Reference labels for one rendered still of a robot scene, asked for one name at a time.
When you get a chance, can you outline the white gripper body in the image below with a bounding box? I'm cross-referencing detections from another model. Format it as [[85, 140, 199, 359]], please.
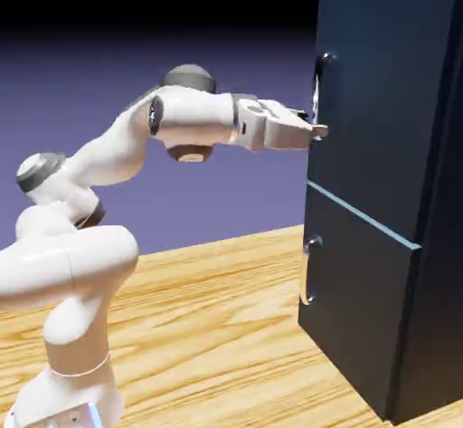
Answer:
[[260, 99, 313, 152]]

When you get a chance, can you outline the long curved metal handle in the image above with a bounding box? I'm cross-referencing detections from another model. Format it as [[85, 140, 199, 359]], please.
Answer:
[[310, 51, 337, 128]]

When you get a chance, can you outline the tall dark blue cabinet door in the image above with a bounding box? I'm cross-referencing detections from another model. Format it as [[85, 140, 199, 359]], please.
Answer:
[[306, 0, 457, 244]]

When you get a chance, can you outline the dark blue cabinet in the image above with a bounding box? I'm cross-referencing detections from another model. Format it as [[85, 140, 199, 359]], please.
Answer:
[[298, 0, 463, 426]]

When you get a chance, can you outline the short dark blue cabinet door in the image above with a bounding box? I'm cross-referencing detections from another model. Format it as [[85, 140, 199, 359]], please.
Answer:
[[298, 181, 422, 423]]

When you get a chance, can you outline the short curved metal handle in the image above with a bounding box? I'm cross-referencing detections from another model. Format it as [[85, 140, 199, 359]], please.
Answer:
[[298, 234, 324, 307]]

